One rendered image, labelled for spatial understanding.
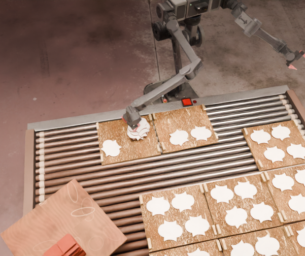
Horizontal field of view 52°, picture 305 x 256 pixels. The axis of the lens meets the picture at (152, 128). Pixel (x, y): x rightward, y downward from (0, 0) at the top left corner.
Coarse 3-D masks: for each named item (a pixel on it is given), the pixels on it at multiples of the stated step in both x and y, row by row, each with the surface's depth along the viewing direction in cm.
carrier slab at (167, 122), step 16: (160, 112) 236; (176, 112) 236; (192, 112) 237; (160, 128) 228; (176, 128) 228; (192, 128) 228; (208, 128) 228; (160, 144) 220; (192, 144) 220; (208, 144) 221
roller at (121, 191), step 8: (232, 168) 212; (240, 168) 212; (248, 168) 212; (256, 168) 213; (192, 176) 208; (200, 176) 208; (208, 176) 208; (216, 176) 209; (144, 184) 204; (152, 184) 204; (160, 184) 204; (168, 184) 205; (176, 184) 206; (104, 192) 201; (112, 192) 201; (120, 192) 201; (128, 192) 202; (136, 192) 203
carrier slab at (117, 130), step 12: (120, 120) 231; (108, 132) 225; (120, 132) 225; (120, 144) 219; (132, 144) 219; (144, 144) 220; (156, 144) 220; (108, 156) 214; (120, 156) 214; (132, 156) 214; (144, 156) 214
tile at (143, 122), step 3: (141, 120) 223; (144, 120) 223; (141, 123) 222; (144, 123) 222; (129, 126) 220; (141, 126) 220; (144, 126) 220; (129, 129) 219; (138, 129) 219; (141, 129) 219; (138, 132) 217
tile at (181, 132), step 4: (176, 132) 225; (180, 132) 225; (184, 132) 225; (172, 136) 223; (176, 136) 223; (180, 136) 223; (184, 136) 223; (172, 140) 221; (176, 140) 221; (180, 140) 221; (184, 140) 221; (188, 140) 221; (176, 144) 219; (180, 144) 219
